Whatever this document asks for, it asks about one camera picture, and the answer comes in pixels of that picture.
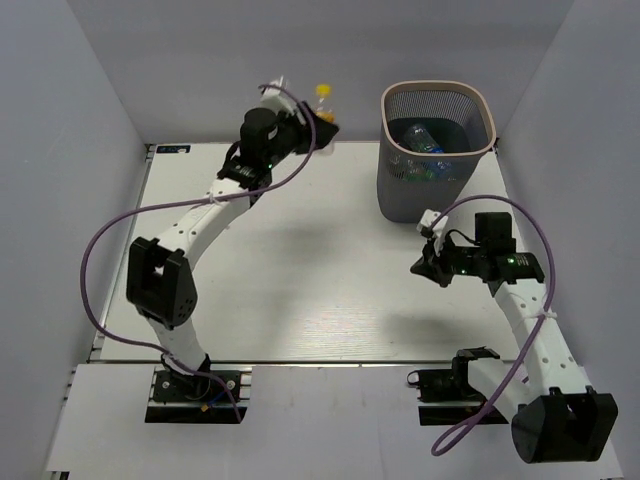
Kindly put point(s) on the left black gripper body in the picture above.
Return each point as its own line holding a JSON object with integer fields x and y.
{"x": 293, "y": 137}

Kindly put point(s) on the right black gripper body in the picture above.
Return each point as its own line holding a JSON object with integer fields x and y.
{"x": 462, "y": 260}

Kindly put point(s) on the orange cap small bottle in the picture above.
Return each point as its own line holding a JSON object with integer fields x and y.
{"x": 323, "y": 108}

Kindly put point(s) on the green plastic bottle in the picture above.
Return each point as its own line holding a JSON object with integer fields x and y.
{"x": 418, "y": 173}

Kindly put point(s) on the blue label clear bottle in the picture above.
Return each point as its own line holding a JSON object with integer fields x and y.
{"x": 418, "y": 139}

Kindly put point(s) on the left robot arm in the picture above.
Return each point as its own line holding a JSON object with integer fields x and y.
{"x": 160, "y": 283}

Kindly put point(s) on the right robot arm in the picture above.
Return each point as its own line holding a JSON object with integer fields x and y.
{"x": 555, "y": 414}

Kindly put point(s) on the grey mesh waste bin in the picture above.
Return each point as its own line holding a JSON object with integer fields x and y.
{"x": 458, "y": 118}

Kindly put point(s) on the blue corner label sticker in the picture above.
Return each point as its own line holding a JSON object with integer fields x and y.
{"x": 173, "y": 149}

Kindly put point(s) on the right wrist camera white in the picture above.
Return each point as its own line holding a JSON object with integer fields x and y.
{"x": 432, "y": 227}

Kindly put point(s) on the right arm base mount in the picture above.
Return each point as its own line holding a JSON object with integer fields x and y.
{"x": 440, "y": 401}

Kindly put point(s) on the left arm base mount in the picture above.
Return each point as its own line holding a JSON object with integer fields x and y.
{"x": 175, "y": 399}

